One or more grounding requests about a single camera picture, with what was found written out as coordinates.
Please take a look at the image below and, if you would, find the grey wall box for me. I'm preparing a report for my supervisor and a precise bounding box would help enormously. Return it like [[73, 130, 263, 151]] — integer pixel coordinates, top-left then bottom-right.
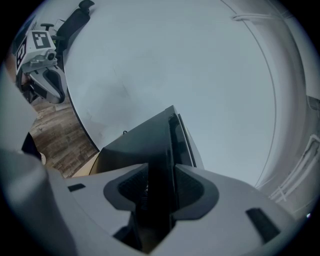
[[306, 95, 320, 111]]

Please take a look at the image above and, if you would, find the black fridge door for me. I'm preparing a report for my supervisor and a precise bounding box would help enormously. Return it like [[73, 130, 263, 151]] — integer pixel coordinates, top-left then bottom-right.
[[88, 104, 205, 217]]

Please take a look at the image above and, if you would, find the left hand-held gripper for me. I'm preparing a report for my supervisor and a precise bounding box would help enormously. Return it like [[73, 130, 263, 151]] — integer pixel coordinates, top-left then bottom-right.
[[14, 29, 67, 105]]

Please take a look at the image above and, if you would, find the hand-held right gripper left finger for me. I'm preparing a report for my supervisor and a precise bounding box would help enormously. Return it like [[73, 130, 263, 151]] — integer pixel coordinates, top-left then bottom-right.
[[47, 162, 151, 256]]

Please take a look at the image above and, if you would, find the white cable duct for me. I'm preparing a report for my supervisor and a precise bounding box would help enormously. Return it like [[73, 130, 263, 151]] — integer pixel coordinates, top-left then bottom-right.
[[269, 134, 320, 202], [231, 12, 295, 23]]

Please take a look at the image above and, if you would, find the person's left forearm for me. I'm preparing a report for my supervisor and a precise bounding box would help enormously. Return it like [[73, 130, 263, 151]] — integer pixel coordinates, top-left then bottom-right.
[[3, 52, 18, 75]]

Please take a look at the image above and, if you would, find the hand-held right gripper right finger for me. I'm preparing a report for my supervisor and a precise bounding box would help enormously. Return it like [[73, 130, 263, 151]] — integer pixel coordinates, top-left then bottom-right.
[[149, 164, 309, 256]]

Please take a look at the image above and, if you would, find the black office chair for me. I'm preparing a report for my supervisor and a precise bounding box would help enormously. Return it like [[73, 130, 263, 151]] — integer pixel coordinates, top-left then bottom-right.
[[40, 0, 96, 69]]

